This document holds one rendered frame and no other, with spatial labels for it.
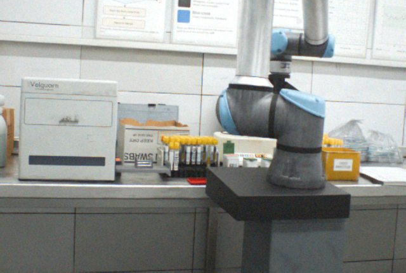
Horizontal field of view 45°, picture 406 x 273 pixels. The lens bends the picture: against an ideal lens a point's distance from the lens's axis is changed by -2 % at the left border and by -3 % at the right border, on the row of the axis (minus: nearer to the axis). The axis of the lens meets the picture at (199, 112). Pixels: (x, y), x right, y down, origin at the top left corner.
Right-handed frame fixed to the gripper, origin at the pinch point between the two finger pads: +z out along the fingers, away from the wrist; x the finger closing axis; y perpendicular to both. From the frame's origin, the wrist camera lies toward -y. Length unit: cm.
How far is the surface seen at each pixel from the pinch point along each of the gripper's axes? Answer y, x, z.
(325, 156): -12.0, 9.2, 7.0
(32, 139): 83, 3, 3
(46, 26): 77, -60, -36
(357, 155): -23.4, 12.0, 6.4
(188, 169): 33.4, -0.8, 12.6
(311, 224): 20, 52, 17
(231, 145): 18.7, -0.7, 4.7
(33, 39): 81, -57, -30
